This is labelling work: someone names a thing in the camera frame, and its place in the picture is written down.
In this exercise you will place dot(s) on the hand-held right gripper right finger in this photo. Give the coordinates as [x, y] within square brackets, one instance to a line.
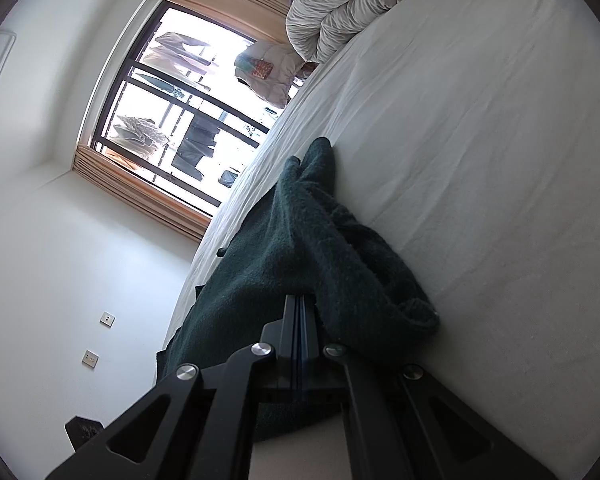
[307, 340]

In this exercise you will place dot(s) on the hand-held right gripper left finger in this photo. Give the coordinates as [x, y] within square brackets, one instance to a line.
[291, 330]

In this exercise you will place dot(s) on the dark green sweater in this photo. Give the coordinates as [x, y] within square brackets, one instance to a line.
[280, 250]

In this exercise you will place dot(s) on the small dark container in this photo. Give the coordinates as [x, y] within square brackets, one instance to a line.
[228, 178]

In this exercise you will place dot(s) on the dark hanging garment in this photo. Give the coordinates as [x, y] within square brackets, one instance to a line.
[187, 164]
[200, 135]

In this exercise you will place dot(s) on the round bed with white sheet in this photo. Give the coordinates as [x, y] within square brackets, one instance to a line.
[480, 160]

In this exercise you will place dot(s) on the black-framed glass balcony door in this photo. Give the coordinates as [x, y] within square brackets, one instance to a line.
[200, 97]

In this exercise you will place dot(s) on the patterned grey hanging garment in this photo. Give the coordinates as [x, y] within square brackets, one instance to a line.
[140, 131]

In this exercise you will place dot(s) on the white puffer jacket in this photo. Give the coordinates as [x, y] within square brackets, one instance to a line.
[275, 75]

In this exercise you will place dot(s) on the light hanging garment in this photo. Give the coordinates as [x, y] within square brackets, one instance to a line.
[177, 52]

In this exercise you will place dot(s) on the folded grey duvet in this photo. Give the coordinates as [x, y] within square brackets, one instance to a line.
[340, 5]

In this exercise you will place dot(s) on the white wall socket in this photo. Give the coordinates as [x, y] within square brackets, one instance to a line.
[107, 319]
[90, 358]

